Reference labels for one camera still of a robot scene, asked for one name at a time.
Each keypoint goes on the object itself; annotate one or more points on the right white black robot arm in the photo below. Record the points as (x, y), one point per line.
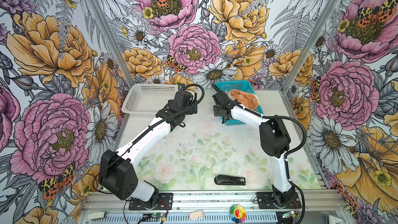
(274, 140)

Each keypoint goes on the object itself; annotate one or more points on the aluminium front rail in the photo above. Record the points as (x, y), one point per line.
(213, 201)

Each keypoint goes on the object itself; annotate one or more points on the teal plastic basket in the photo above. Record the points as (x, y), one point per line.
(241, 85)

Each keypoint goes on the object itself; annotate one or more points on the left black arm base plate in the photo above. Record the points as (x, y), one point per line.
(162, 201)

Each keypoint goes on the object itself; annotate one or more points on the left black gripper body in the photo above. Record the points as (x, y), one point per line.
(192, 109)

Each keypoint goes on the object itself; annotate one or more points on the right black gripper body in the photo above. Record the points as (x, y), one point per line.
(217, 111)

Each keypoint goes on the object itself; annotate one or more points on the orange rabbit print towel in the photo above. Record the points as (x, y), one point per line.
(249, 100)

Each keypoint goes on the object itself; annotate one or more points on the colourful flower toy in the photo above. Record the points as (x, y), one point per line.
(237, 214)

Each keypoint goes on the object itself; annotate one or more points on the pink eraser block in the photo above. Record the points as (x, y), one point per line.
(196, 215)

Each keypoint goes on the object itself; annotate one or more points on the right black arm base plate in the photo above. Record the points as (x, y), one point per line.
(271, 200)

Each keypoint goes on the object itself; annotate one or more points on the black stapler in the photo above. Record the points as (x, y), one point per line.
(227, 180)

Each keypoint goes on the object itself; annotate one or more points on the white plastic basket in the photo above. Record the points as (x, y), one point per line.
(145, 100)

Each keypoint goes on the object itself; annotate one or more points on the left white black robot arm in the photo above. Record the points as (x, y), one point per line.
(117, 168)

